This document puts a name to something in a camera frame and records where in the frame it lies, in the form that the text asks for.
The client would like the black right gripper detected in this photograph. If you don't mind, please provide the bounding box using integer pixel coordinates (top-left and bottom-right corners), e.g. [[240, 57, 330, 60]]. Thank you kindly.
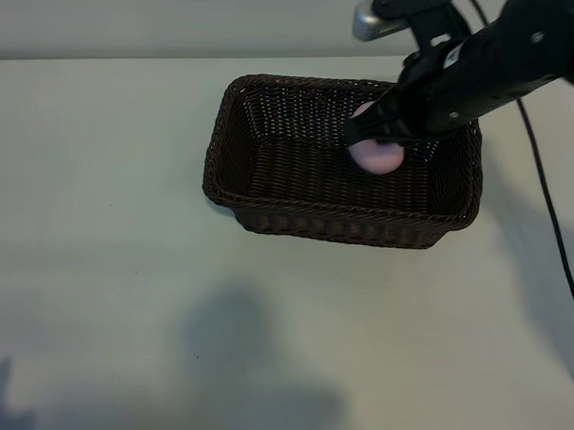
[[343, 32, 500, 152]]

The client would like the pink toy peach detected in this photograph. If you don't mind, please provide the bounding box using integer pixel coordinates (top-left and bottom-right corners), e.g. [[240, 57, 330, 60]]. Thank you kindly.
[[347, 101, 409, 176]]

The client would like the dark brown woven basket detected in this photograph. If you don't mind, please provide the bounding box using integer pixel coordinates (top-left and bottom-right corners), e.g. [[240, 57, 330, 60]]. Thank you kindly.
[[199, 71, 489, 254]]

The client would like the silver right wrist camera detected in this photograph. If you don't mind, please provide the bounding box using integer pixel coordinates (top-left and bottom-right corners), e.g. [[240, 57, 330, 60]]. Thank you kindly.
[[353, 0, 416, 44]]

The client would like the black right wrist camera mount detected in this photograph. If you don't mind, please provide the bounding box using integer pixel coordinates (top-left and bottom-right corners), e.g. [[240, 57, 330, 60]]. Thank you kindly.
[[370, 0, 473, 58]]

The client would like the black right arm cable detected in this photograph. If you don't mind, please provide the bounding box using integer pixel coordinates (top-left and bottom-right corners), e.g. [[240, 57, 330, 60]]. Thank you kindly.
[[450, 0, 574, 339]]

